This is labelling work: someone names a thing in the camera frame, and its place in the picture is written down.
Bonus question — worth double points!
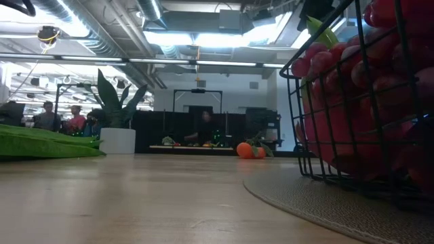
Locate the tangerine cluster with leaves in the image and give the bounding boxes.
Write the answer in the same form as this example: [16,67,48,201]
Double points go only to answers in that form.
[236,131,275,160]

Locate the red grape bunch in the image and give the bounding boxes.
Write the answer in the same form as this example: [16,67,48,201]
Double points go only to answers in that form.
[352,0,434,113]
[290,33,377,102]

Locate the pink dragon fruit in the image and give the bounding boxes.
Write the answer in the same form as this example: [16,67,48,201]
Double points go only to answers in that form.
[300,79,418,180]

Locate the black wire basket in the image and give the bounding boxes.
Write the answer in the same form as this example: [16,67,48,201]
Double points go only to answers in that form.
[279,0,434,211]

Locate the green corn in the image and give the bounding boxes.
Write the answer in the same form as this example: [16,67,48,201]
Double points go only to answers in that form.
[0,123,107,161]

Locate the dark red round fruit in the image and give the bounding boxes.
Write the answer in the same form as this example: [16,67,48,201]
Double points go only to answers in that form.
[389,115,434,194]

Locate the person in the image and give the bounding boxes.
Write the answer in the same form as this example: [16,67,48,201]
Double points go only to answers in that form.
[65,104,87,136]
[82,108,104,138]
[33,100,62,132]
[184,110,220,147]

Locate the background table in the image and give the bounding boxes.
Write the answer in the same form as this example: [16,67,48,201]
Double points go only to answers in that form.
[149,144,235,152]

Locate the potted plant in white pot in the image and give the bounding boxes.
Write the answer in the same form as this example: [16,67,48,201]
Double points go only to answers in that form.
[83,68,149,155]

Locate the grey rig crossbar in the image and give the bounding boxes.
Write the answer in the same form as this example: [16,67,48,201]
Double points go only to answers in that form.
[0,52,286,68]

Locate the round grey placemat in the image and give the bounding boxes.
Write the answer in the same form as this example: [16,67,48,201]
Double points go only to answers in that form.
[242,165,434,244]

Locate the black background rig frame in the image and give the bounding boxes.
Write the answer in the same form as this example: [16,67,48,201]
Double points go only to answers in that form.
[172,88,224,115]

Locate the black partition wall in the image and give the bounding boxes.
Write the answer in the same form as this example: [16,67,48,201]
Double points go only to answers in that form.
[131,110,282,154]

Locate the black round overhead camera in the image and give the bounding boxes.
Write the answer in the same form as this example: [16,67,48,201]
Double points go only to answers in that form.
[36,25,62,45]

